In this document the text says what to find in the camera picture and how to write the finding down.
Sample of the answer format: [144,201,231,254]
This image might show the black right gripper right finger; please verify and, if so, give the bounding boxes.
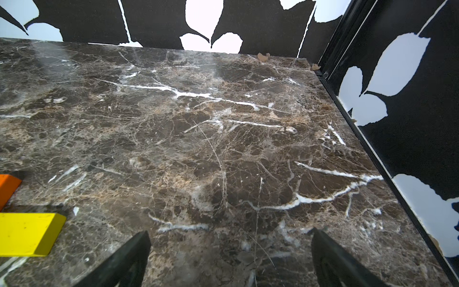
[311,228,387,287]

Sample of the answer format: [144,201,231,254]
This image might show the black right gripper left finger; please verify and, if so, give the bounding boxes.
[76,231,151,287]

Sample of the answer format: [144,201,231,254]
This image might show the yellow block group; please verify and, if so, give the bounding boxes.
[1,212,66,257]

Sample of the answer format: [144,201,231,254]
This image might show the orange long block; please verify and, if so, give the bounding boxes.
[0,174,22,210]

